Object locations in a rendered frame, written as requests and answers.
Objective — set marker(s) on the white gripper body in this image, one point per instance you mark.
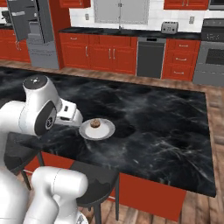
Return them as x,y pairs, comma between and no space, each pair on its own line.
72,120

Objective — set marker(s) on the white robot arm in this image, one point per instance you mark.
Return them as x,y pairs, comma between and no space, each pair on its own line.
35,116

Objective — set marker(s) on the brown mushroom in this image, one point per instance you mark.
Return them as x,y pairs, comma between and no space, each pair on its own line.
95,123

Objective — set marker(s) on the grey fridge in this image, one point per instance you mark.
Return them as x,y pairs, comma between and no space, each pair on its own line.
43,43

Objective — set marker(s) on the grey fridge door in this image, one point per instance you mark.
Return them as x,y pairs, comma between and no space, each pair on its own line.
18,17

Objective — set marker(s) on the white round plate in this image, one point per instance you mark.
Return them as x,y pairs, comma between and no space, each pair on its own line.
100,133

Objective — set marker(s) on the black stool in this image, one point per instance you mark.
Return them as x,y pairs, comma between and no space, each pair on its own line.
17,154
99,180

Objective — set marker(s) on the red base cupboard run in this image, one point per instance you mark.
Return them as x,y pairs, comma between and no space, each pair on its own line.
99,54

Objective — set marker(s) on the dark grey dishwasher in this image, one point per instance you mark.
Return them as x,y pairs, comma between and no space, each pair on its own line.
151,58

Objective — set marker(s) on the red kitchen island base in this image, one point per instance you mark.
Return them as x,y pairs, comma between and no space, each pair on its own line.
145,192

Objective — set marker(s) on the grey sink tap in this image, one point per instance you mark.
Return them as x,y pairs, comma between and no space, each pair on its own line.
120,24

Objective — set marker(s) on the grey framed window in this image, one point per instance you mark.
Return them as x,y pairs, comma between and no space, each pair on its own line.
121,11

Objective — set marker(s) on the dark coffee machine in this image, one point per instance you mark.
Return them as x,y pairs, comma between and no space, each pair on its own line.
6,19

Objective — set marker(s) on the red drawer unit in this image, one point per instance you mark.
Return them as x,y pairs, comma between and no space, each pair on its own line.
180,59

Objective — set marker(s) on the silver toaster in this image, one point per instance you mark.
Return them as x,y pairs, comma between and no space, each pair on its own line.
169,27

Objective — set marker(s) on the grey oven with hob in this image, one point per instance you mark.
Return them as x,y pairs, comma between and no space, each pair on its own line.
210,55

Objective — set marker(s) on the grey microwave oven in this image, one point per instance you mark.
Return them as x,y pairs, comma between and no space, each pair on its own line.
216,4

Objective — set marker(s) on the grey wall socket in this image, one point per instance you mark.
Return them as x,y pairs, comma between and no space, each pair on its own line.
87,17
191,19

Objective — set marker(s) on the red wide wall cupboard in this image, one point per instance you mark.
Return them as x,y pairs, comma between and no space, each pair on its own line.
186,4

